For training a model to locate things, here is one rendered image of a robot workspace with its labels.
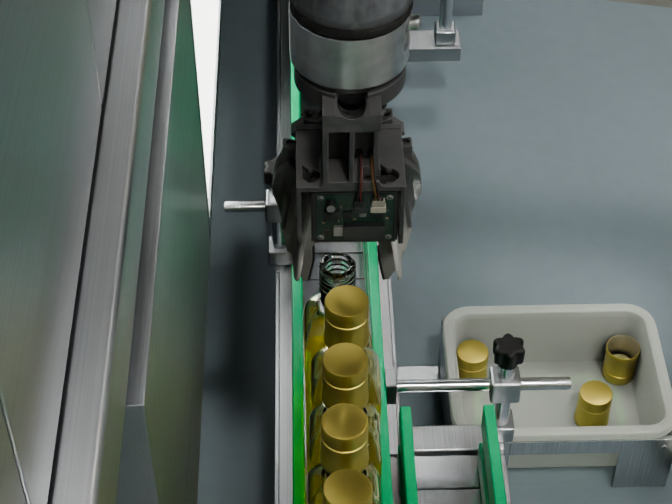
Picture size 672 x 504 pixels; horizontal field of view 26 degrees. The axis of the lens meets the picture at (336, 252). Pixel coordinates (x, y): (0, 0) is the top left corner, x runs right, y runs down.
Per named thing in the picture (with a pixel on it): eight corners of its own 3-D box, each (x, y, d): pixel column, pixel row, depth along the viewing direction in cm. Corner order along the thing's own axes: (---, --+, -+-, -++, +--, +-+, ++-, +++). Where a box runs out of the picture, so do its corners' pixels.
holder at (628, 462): (388, 364, 160) (390, 316, 155) (637, 359, 161) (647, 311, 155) (396, 492, 148) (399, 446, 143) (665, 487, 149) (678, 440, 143)
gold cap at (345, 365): (321, 378, 111) (321, 340, 108) (368, 378, 111) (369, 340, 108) (321, 415, 109) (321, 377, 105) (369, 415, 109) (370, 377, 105)
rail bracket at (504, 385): (382, 421, 138) (385, 333, 129) (559, 417, 138) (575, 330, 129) (384, 446, 135) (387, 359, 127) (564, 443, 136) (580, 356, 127)
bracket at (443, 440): (399, 464, 143) (402, 420, 138) (496, 462, 143) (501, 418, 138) (401, 494, 140) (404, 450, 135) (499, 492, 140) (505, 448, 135)
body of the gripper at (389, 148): (292, 252, 97) (289, 112, 88) (292, 165, 103) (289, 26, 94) (407, 250, 97) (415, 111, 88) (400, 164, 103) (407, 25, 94)
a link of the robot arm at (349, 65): (288, -32, 91) (418, -33, 91) (289, 27, 94) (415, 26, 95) (288, 41, 86) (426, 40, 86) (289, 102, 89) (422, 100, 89)
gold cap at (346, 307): (323, 321, 115) (323, 283, 112) (368, 321, 115) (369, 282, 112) (324, 355, 113) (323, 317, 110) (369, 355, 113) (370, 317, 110)
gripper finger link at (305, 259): (267, 319, 104) (294, 229, 98) (267, 259, 108) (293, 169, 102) (309, 325, 104) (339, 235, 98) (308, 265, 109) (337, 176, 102)
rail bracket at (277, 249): (229, 247, 155) (222, 152, 146) (293, 246, 155) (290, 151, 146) (228, 274, 152) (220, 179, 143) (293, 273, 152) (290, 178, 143)
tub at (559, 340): (436, 359, 160) (440, 305, 154) (639, 355, 161) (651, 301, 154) (448, 489, 148) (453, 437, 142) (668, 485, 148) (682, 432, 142)
